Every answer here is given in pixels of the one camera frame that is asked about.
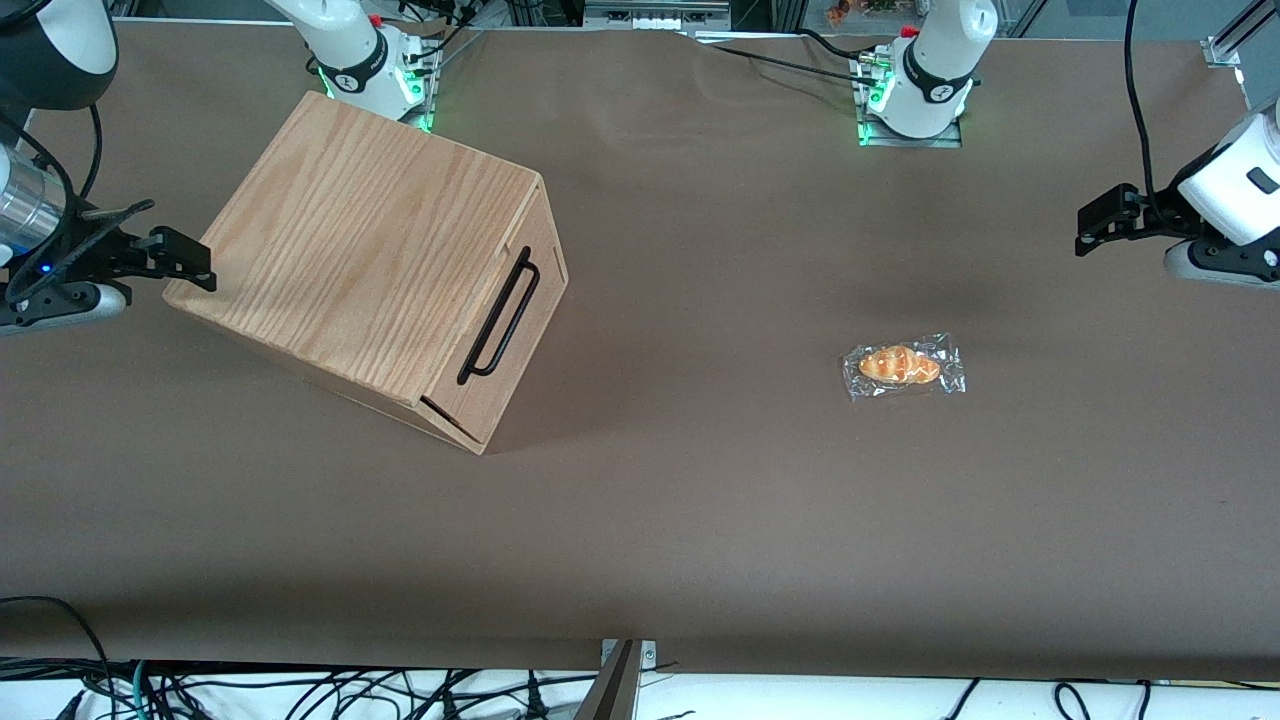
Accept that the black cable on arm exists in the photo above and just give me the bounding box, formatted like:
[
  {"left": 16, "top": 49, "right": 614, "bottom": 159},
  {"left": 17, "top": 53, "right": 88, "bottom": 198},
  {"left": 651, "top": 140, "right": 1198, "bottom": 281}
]
[
  {"left": 1124, "top": 0, "right": 1177, "bottom": 227},
  {"left": 0, "top": 100, "right": 105, "bottom": 301}
]

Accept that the bread roll in clear wrapper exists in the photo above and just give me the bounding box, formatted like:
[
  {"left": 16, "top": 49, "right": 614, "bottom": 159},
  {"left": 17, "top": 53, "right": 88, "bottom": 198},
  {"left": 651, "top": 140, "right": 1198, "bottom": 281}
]
[{"left": 842, "top": 333, "right": 967, "bottom": 403}]

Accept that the small metal bracket plate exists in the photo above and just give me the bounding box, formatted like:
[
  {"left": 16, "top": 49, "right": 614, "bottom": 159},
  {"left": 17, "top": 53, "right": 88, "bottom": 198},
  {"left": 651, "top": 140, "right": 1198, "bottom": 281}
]
[{"left": 600, "top": 640, "right": 657, "bottom": 673}]

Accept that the wooden lower drawer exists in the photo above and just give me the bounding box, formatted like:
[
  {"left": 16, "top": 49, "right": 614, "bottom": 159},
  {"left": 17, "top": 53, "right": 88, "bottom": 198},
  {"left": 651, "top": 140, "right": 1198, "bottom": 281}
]
[{"left": 418, "top": 395, "right": 491, "bottom": 456}]

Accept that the black metal drawer handle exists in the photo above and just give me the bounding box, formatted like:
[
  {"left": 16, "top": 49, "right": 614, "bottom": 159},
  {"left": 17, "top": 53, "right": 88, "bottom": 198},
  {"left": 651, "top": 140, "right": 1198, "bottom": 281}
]
[{"left": 457, "top": 246, "right": 542, "bottom": 387}]

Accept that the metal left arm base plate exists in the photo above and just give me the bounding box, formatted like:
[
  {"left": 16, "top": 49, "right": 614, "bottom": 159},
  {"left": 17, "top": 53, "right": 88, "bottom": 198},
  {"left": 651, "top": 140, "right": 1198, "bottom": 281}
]
[{"left": 855, "top": 50, "right": 964, "bottom": 149}]

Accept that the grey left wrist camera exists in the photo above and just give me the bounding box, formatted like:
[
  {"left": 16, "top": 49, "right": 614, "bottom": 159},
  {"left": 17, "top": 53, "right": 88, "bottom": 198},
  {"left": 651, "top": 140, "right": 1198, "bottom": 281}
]
[{"left": 1163, "top": 235, "right": 1280, "bottom": 292}]

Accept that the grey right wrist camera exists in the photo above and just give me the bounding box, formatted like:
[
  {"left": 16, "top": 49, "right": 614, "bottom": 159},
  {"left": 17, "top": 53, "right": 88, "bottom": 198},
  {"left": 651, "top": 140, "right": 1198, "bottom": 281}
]
[{"left": 0, "top": 283, "right": 132, "bottom": 337}]

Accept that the wooden drawer cabinet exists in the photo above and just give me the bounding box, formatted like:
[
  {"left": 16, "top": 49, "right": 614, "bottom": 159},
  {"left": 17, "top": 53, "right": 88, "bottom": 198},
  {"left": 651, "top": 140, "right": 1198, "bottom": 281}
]
[{"left": 163, "top": 92, "right": 568, "bottom": 456}]

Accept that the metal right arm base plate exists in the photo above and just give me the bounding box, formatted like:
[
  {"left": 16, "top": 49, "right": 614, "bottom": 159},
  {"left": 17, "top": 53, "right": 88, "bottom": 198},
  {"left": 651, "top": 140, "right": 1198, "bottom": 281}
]
[{"left": 398, "top": 28, "right": 443, "bottom": 133}]

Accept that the grey power strip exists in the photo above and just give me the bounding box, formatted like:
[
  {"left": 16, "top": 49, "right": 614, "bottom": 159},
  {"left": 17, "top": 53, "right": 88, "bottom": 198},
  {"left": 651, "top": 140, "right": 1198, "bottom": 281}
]
[{"left": 583, "top": 0, "right": 733, "bottom": 32}]

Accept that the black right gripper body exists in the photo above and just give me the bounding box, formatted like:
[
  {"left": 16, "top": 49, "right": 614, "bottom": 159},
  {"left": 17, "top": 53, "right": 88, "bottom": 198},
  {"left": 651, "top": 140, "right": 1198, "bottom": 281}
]
[{"left": 0, "top": 208, "right": 136, "bottom": 303}]

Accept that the dark metal pole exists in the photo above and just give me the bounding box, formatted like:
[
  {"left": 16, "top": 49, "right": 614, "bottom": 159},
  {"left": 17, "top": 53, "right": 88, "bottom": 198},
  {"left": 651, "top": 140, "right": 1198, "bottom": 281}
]
[{"left": 572, "top": 640, "right": 641, "bottom": 720}]

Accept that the aluminium profile rail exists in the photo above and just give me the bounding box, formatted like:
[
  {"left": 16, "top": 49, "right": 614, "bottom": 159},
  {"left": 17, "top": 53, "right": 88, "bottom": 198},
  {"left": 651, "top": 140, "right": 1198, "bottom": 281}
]
[{"left": 1203, "top": 0, "right": 1280, "bottom": 69}]

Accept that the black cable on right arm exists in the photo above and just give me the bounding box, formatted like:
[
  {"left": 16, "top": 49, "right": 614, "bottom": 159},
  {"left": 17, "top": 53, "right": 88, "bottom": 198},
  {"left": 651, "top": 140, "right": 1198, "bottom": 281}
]
[{"left": 0, "top": 100, "right": 105, "bottom": 301}]

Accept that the black cable on table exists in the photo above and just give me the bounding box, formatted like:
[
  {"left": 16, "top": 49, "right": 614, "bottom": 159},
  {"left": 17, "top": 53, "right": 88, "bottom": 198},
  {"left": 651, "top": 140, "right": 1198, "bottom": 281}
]
[
  {"left": 795, "top": 28, "right": 876, "bottom": 63},
  {"left": 698, "top": 40, "right": 881, "bottom": 89}
]

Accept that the wooden drawer with long handle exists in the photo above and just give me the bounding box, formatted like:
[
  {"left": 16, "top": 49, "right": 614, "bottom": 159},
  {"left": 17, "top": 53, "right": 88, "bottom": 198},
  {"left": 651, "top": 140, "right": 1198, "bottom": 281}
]
[{"left": 418, "top": 178, "right": 568, "bottom": 443}]

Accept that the black looped cable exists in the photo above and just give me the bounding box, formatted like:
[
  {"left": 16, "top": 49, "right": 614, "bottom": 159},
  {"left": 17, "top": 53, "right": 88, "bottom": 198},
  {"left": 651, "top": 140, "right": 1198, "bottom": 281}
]
[{"left": 0, "top": 596, "right": 117, "bottom": 720}]

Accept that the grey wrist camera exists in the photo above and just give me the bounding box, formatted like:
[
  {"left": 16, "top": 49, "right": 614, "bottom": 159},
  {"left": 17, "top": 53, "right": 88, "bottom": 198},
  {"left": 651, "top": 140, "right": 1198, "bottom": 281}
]
[
  {"left": 0, "top": 283, "right": 132, "bottom": 337},
  {"left": 1163, "top": 235, "right": 1280, "bottom": 292}
]

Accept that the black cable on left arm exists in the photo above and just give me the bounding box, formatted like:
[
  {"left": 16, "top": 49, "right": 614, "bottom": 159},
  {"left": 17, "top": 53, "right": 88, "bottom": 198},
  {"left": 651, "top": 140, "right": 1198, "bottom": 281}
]
[{"left": 1124, "top": 0, "right": 1177, "bottom": 227}]

